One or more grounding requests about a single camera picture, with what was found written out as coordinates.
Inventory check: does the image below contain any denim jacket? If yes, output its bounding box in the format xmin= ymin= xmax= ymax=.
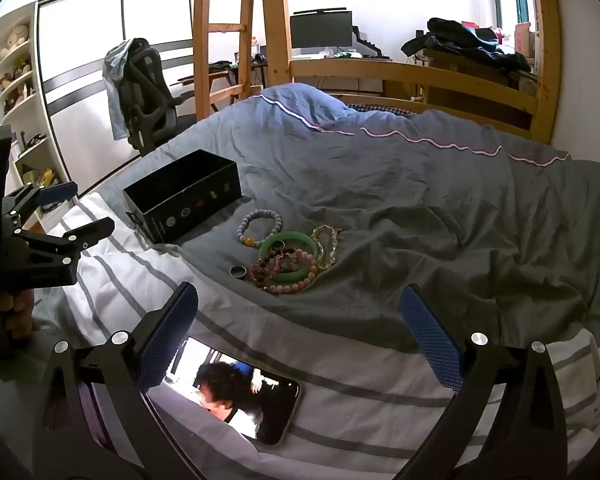
xmin=103 ymin=39 xmax=138 ymax=141

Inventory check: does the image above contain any white wardrobe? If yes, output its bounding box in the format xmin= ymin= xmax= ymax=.
xmin=34 ymin=0 xmax=197 ymax=197

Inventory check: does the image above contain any grey duvet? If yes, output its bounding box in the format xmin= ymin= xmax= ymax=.
xmin=82 ymin=82 xmax=600 ymax=357

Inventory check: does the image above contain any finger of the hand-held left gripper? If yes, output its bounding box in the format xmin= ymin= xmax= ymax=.
xmin=2 ymin=181 xmax=79 ymax=222
xmin=14 ymin=217 xmax=117 ymax=262

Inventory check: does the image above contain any green jade bangle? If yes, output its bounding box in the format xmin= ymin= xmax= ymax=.
xmin=260 ymin=231 xmax=320 ymax=282

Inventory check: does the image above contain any wooden desk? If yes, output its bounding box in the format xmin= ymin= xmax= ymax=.
xmin=207 ymin=54 xmax=397 ymax=107

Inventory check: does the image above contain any pink bead bracelet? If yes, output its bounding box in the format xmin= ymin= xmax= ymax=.
xmin=265 ymin=247 xmax=321 ymax=295

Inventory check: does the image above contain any white open shelf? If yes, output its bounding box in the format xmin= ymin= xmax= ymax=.
xmin=0 ymin=2 xmax=79 ymax=234

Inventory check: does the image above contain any computer monitor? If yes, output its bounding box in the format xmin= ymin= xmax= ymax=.
xmin=289 ymin=9 xmax=354 ymax=56

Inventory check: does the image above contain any beige plush toy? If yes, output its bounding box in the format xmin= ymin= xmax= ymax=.
xmin=0 ymin=25 xmax=31 ymax=61

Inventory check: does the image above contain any smartphone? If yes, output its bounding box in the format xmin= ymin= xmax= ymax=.
xmin=145 ymin=336 xmax=301 ymax=446

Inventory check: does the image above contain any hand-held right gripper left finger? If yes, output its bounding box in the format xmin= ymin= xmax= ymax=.
xmin=32 ymin=281 xmax=201 ymax=480

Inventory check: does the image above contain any person's left hand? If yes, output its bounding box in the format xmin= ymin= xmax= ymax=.
xmin=0 ymin=289 xmax=36 ymax=352

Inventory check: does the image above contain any grey bead bracelet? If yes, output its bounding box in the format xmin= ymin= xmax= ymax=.
xmin=236 ymin=209 xmax=284 ymax=250

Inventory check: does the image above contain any black box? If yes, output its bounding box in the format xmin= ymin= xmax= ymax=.
xmin=122 ymin=148 xmax=242 ymax=244

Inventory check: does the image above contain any dark red bead bracelet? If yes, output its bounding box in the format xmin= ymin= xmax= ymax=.
xmin=249 ymin=250 xmax=292 ymax=289

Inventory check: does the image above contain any wooden folding table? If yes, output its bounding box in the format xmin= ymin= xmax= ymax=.
xmin=177 ymin=71 xmax=241 ymax=112

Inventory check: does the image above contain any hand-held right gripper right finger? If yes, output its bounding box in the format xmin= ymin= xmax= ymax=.
xmin=398 ymin=284 xmax=569 ymax=480

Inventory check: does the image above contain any black office chair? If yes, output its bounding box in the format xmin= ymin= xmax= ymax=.
xmin=111 ymin=37 xmax=199 ymax=157

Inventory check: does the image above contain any checkered mattress cover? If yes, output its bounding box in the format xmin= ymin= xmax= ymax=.
xmin=345 ymin=101 xmax=417 ymax=116

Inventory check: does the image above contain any pile of dark clothes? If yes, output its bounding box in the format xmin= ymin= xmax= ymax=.
xmin=401 ymin=17 xmax=533 ymax=74

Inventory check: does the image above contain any yellow crystal bracelet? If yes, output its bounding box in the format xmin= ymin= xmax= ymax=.
xmin=310 ymin=225 xmax=345 ymax=270

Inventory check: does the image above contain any wooden loft bed frame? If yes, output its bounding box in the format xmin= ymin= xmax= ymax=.
xmin=192 ymin=0 xmax=565 ymax=146

